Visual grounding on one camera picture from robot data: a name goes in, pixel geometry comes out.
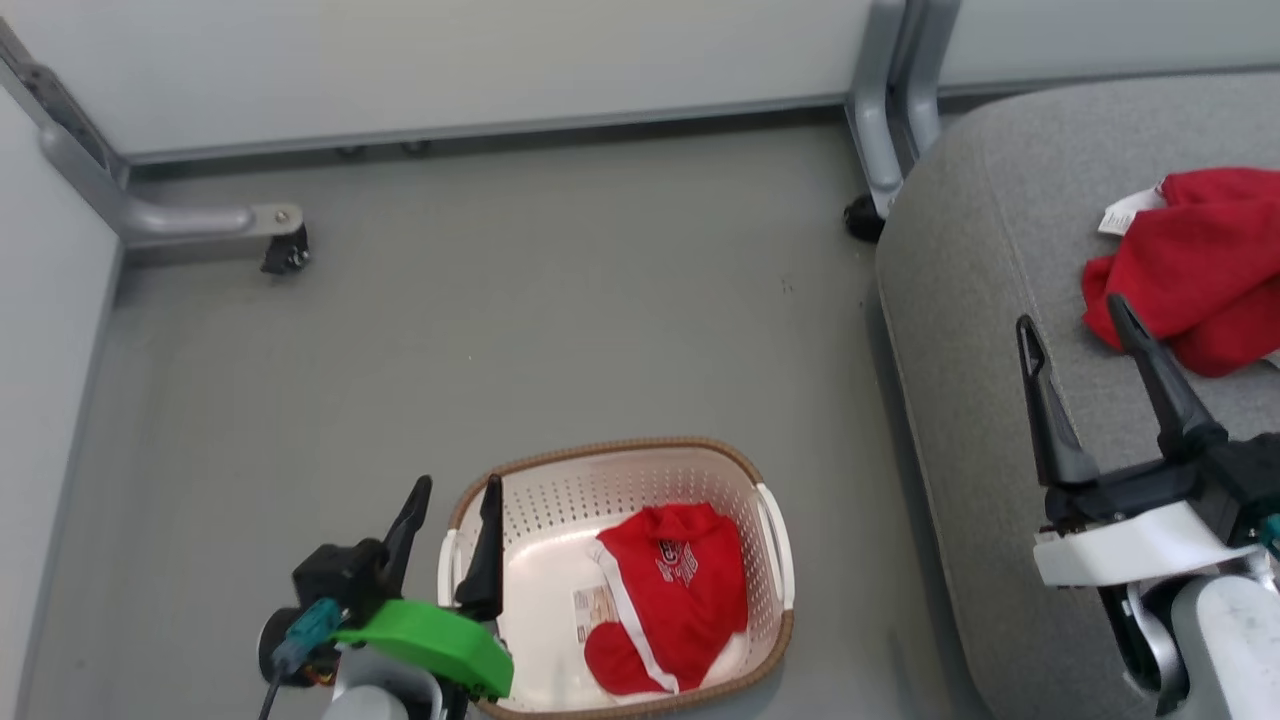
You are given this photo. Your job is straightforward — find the red shorts with white trim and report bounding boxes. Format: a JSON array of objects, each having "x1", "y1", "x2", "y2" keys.
[{"x1": 583, "y1": 502, "x2": 750, "y2": 697}]

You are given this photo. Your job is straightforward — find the curved grey partition foot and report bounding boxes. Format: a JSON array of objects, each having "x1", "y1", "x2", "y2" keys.
[
  {"x1": 847, "y1": 0, "x2": 908, "y2": 220},
  {"x1": 903, "y1": 0, "x2": 962, "y2": 158}
]

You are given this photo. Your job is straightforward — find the slanted grey partition post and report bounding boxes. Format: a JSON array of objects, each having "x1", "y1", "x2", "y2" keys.
[{"x1": 0, "y1": 18, "x2": 131, "y2": 188}]

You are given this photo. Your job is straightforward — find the grey fabric sofa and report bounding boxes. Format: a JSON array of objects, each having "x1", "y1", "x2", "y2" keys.
[{"x1": 876, "y1": 70, "x2": 1280, "y2": 720}]

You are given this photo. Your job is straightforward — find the red shirt with label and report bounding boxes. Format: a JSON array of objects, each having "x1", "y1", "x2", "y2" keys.
[{"x1": 1081, "y1": 167, "x2": 1280, "y2": 379}]

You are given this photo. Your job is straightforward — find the black caster wheel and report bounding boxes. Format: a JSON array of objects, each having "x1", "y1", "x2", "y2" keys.
[
  {"x1": 260, "y1": 224, "x2": 312, "y2": 277},
  {"x1": 842, "y1": 192, "x2": 887, "y2": 244}
]

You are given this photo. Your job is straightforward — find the left cable with teal connector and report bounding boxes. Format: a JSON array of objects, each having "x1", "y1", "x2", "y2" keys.
[{"x1": 257, "y1": 598, "x2": 344, "y2": 720}]

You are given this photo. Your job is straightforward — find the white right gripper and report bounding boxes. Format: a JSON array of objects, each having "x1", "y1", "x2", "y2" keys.
[{"x1": 1016, "y1": 292, "x2": 1263, "y2": 714}]

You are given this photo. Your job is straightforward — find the long grey partition foot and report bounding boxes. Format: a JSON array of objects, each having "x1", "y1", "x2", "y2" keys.
[{"x1": 39, "y1": 120, "x2": 305, "y2": 252}]

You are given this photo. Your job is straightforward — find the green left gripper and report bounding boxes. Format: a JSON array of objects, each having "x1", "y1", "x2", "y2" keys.
[{"x1": 334, "y1": 474, "x2": 515, "y2": 699}]

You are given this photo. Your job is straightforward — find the paper sticker in basket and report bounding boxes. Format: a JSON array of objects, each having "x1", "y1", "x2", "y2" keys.
[{"x1": 572, "y1": 584, "x2": 620, "y2": 643}]

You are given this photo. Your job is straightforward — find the white plastic laundry basket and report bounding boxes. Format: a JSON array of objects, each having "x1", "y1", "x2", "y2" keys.
[{"x1": 437, "y1": 436, "x2": 797, "y2": 720}]

